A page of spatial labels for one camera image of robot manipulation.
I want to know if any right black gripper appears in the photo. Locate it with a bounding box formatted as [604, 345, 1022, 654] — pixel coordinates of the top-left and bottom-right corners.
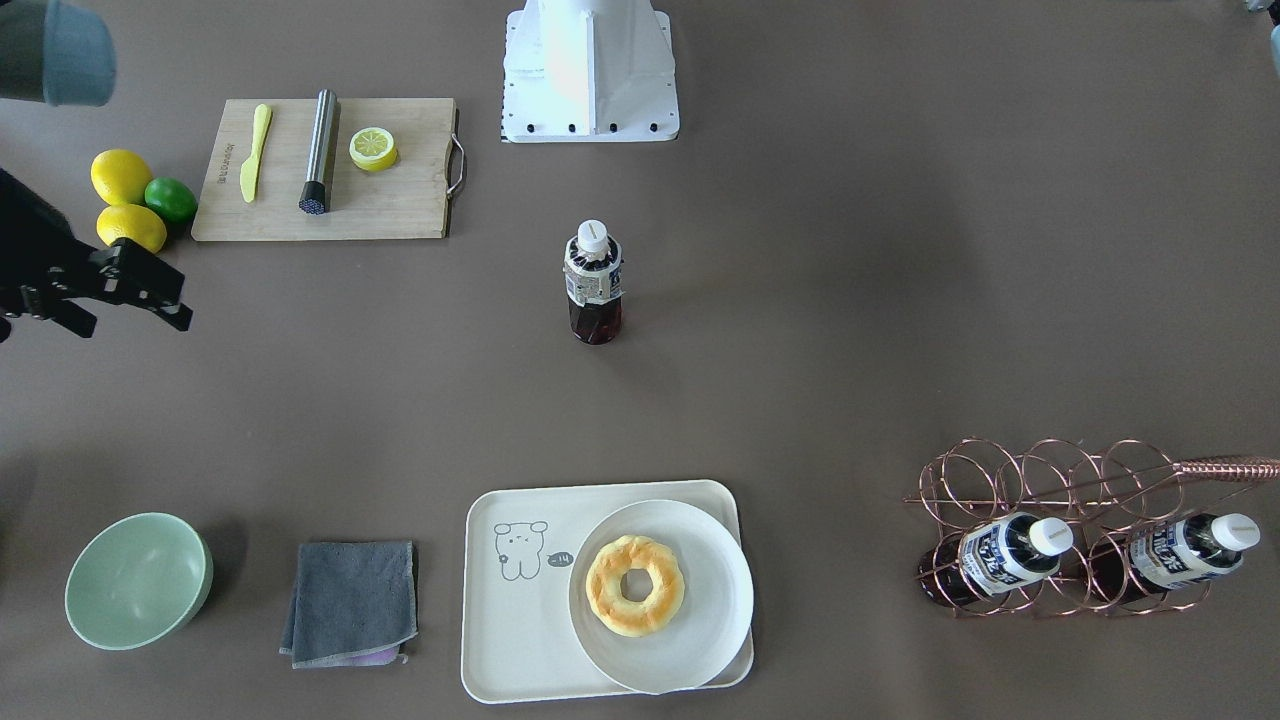
[1, 170, 193, 338]

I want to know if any tea bottle white cap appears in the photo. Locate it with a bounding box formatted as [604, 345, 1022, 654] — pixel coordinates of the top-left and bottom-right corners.
[562, 220, 625, 346]

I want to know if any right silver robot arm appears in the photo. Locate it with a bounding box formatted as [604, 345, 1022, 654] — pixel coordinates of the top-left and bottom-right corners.
[1, 1, 193, 338]

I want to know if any cream serving tray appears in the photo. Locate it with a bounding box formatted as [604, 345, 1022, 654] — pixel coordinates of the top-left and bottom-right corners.
[461, 479, 754, 705]

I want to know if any tea bottle in rack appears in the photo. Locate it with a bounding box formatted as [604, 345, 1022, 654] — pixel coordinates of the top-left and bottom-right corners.
[1091, 512, 1261, 605]
[916, 511, 1074, 607]

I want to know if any yellow lemon front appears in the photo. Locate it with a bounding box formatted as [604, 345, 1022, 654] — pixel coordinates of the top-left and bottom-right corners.
[96, 204, 168, 254]

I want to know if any yellow lemon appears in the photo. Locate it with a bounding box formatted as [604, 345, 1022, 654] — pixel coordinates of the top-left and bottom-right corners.
[96, 204, 168, 254]
[90, 149, 154, 206]

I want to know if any green lime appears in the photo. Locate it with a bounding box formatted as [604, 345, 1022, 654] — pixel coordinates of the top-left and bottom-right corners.
[143, 177, 198, 225]

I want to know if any yellow lemon back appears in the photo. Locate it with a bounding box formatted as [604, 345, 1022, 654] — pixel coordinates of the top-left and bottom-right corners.
[90, 149, 154, 206]

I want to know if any steel muddler black tip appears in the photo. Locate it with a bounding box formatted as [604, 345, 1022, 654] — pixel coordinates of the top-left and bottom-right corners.
[298, 88, 340, 217]

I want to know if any yellow plastic knife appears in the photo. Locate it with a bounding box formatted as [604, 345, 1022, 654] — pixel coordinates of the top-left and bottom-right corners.
[239, 102, 273, 202]

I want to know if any wooden cutting board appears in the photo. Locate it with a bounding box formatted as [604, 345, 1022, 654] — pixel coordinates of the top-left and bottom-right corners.
[191, 97, 462, 242]

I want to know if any green ceramic bowl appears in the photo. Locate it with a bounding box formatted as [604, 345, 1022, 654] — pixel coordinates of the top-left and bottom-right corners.
[64, 512, 214, 651]

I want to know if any half lemon slice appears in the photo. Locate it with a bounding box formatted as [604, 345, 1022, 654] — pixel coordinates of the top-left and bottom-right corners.
[348, 126, 399, 172]

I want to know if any grey folded cloth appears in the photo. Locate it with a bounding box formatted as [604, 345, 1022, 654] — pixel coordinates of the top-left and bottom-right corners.
[279, 539, 419, 670]

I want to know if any glazed donut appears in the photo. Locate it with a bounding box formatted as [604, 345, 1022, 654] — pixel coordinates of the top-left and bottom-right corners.
[584, 536, 686, 638]

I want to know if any white round plate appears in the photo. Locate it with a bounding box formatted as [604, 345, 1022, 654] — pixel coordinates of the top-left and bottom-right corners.
[568, 500, 754, 694]

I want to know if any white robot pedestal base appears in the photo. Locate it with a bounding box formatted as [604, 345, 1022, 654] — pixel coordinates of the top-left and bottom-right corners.
[500, 1, 681, 143]

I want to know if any copper wire bottle rack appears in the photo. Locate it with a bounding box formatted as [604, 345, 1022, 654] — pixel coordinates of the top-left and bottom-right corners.
[910, 438, 1277, 618]

